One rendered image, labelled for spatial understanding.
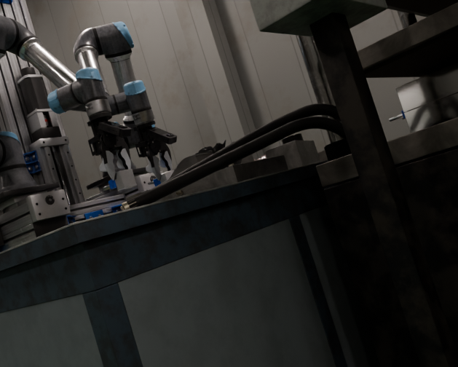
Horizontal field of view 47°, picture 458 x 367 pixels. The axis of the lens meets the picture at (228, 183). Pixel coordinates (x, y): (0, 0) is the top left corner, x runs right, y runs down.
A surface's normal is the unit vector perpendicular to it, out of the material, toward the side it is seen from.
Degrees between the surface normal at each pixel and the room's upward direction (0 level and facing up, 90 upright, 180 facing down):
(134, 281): 90
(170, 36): 90
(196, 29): 90
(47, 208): 90
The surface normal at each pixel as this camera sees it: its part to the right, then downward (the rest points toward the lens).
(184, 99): -0.62, 0.15
